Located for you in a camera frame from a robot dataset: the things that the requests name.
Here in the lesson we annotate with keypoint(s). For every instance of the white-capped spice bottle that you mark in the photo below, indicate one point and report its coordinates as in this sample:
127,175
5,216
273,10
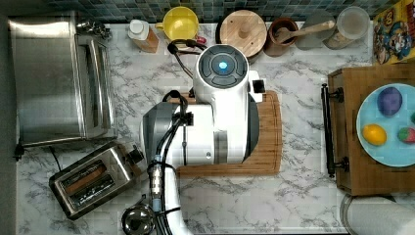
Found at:
143,36

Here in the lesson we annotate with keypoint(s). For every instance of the bamboo cutting board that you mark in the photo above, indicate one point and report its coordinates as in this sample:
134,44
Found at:
265,159

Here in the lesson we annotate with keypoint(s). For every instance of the clear lidded glass jar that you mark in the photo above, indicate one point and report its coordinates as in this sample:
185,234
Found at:
352,24

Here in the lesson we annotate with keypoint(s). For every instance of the stainless steel toaster oven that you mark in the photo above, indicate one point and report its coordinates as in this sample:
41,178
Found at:
63,79

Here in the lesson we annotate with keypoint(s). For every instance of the black toaster lever knob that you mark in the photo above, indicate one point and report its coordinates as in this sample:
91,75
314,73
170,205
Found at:
135,156

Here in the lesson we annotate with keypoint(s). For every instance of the wooden tray with handle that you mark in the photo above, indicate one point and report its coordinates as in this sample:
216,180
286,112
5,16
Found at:
354,170

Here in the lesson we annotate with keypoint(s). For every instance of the round wooden lid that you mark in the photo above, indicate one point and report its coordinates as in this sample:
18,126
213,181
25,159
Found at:
244,30

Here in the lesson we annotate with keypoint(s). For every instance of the light blue plate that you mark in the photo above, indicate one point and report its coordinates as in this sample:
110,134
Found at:
393,152

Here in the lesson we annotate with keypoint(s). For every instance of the shiny metal bell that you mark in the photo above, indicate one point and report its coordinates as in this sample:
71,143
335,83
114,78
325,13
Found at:
138,219

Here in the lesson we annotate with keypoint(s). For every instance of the yellow mug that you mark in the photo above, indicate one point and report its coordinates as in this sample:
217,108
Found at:
179,23

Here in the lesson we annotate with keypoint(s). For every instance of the wooden spoon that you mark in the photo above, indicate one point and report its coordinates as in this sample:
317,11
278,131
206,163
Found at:
305,31

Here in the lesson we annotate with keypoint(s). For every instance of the colourful cereal box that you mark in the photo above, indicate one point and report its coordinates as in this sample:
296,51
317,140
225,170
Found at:
394,34

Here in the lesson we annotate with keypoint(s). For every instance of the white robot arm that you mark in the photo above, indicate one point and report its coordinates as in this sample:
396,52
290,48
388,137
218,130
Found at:
220,128

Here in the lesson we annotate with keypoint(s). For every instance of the yellow toy lemon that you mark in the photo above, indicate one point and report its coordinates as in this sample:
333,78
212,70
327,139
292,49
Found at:
374,134

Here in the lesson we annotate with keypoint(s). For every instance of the red toy strawberry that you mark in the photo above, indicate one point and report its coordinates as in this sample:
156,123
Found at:
406,135

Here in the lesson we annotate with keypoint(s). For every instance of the silver two-slot toaster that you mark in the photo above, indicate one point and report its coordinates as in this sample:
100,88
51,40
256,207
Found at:
95,179

